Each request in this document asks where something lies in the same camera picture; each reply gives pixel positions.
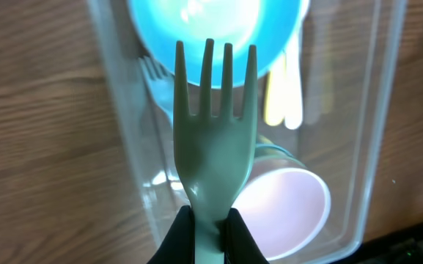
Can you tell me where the white cup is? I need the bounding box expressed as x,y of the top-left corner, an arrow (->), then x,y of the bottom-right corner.
233,157 -> 331,260

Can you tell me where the white spoon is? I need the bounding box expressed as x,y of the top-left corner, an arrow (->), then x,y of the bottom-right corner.
284,0 -> 310,130

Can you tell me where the green cup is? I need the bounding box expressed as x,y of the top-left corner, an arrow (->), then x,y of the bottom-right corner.
254,143 -> 305,167

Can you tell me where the clear plastic container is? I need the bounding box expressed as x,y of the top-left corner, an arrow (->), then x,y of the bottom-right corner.
88,1 -> 407,263

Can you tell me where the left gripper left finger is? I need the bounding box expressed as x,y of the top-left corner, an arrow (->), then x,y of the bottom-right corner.
147,205 -> 195,264

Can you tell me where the blue bowl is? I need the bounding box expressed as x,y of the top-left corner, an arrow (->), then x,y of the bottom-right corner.
127,0 -> 301,89

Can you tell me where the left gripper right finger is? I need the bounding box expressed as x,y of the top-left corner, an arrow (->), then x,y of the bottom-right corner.
221,208 -> 269,264

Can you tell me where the yellow fork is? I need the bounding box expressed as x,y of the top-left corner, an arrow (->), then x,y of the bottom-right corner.
263,54 -> 286,126

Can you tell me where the light blue fork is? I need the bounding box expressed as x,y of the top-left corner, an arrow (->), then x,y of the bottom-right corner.
304,0 -> 334,125
139,56 -> 174,126
173,39 -> 258,263

